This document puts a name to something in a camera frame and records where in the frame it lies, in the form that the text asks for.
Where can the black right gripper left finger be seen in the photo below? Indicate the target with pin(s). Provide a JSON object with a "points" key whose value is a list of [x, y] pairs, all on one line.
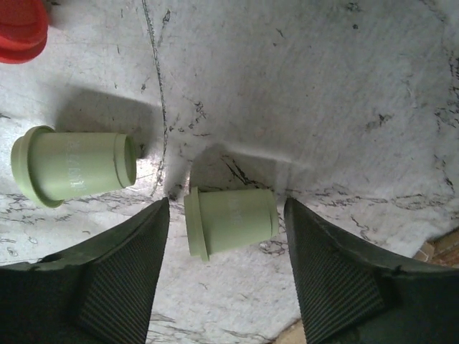
{"points": [[98, 291]]}

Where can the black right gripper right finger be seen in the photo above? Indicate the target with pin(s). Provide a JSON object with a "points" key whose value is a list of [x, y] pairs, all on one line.
{"points": [[352, 291]]}

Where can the green coffee capsule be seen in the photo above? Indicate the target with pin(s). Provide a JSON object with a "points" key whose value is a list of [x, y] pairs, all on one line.
{"points": [[223, 220], [50, 167]]}

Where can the red coffee capsule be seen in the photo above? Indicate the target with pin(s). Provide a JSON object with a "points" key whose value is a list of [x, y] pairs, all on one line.
{"points": [[24, 27]]}

